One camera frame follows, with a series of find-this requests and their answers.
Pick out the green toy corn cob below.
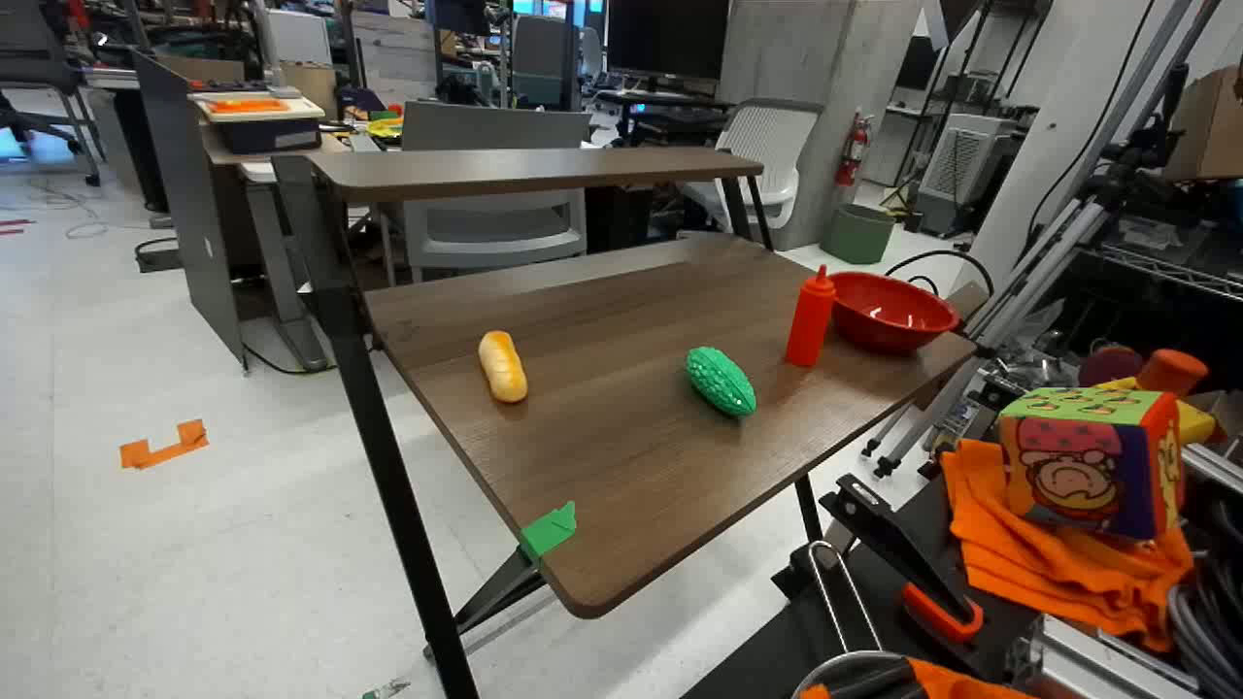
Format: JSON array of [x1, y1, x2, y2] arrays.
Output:
[[679, 343, 761, 422]]

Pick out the grey chair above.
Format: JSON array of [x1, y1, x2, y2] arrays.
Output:
[[390, 98, 594, 283]]

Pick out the red squeeze bottle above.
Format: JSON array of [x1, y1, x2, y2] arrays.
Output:
[[779, 262, 840, 372]]

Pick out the green tape piece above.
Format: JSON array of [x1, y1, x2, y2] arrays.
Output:
[[517, 497, 581, 564]]

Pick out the brown wooden table shelf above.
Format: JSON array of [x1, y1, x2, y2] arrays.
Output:
[[308, 143, 767, 200]]

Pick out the white chair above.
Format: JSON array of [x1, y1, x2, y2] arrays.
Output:
[[679, 102, 823, 242]]

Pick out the green waste bin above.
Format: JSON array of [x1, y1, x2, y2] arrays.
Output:
[[820, 200, 895, 269]]

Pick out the red plastic bowl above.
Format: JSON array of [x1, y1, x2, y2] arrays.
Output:
[[826, 269, 964, 360]]

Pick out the red fire extinguisher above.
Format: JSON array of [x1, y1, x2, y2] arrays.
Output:
[[831, 107, 875, 193]]

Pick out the black monitor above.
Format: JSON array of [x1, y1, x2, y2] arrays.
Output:
[[604, 0, 734, 81]]

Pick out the aluminium tripod legs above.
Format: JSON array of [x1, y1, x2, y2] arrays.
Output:
[[859, 191, 1118, 481]]

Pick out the box with orange lid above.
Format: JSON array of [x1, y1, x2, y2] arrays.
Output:
[[185, 86, 331, 154]]

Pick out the grey desk side panel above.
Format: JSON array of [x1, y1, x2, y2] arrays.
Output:
[[133, 51, 251, 372]]

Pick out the orange floor tape mark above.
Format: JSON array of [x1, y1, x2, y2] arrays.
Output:
[[116, 415, 213, 472]]

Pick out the orange cloth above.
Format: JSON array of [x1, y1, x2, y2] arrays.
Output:
[[937, 433, 1196, 655]]

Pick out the colourful soft toy cube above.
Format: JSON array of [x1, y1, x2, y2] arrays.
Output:
[[994, 376, 1185, 543]]

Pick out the cardboard box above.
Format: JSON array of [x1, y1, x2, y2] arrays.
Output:
[[1161, 67, 1243, 185]]

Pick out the black office chair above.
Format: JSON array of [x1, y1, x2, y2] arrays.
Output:
[[0, 0, 109, 191]]

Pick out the black table leg frame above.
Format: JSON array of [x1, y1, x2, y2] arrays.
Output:
[[271, 154, 484, 699]]

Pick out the white wire loop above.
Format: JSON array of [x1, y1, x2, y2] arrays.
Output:
[[802, 534, 890, 655]]

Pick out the black cable loop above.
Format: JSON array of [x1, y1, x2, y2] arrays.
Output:
[[882, 243, 996, 297]]

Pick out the black orange-handled clamp tool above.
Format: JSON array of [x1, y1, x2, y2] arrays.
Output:
[[820, 470, 989, 652]]

